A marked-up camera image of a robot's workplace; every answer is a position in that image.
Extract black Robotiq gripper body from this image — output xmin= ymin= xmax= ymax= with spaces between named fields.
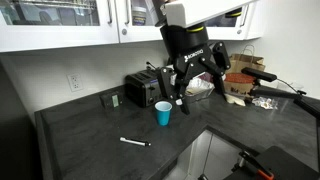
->
xmin=159 ymin=23 xmax=214 ymax=79

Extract blue plastic cup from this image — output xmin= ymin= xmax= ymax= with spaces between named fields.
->
xmin=154 ymin=100 xmax=173 ymax=127

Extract black and silver toaster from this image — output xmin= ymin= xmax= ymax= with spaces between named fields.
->
xmin=124 ymin=69 xmax=165 ymax=108

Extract white corner cabinet door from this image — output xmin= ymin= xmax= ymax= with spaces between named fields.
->
xmin=203 ymin=0 xmax=265 ymax=41

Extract brown paper bag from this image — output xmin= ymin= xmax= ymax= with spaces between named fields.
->
xmin=228 ymin=44 xmax=267 ymax=75

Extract brown cardboard box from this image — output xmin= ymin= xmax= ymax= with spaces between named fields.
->
xmin=223 ymin=81 xmax=256 ymax=97

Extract beige napkin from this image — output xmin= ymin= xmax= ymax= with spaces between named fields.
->
xmin=224 ymin=93 xmax=247 ymax=107

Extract narrow white glass cabinet door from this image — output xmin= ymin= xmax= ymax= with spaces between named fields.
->
xmin=114 ymin=0 xmax=168 ymax=44

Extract small black box green label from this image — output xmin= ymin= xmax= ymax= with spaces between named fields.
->
xmin=99 ymin=90 xmax=124 ymax=109

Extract clear plastic bag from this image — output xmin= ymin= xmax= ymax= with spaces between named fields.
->
xmin=251 ymin=96 xmax=279 ymax=111

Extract black and white marker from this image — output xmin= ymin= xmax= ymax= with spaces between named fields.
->
xmin=119 ymin=136 xmax=152 ymax=148

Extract white lower cabinet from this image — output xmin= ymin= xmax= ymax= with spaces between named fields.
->
xmin=164 ymin=129 xmax=259 ymax=180

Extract black and orange clamp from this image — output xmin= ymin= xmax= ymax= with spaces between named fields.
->
xmin=238 ymin=150 xmax=276 ymax=180

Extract wide white glass cabinet door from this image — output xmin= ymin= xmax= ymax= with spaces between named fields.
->
xmin=0 ymin=0 xmax=120 ymax=53

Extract black robot table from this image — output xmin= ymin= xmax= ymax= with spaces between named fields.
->
xmin=223 ymin=145 xmax=320 ymax=180

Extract black bar camera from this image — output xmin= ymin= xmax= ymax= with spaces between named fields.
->
xmin=240 ymin=67 xmax=278 ymax=83

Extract silver cabinet handle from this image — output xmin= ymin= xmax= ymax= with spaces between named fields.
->
xmin=124 ymin=0 xmax=131 ymax=25
xmin=239 ymin=3 xmax=251 ymax=28
xmin=106 ymin=0 xmax=114 ymax=25

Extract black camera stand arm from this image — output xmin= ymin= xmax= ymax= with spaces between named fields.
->
xmin=249 ymin=79 xmax=320 ymax=148

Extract thin black camera cable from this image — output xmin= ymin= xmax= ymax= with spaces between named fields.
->
xmin=275 ymin=77 xmax=307 ymax=96

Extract white wall outlet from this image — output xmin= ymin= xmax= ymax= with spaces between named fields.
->
xmin=67 ymin=73 xmax=84 ymax=93

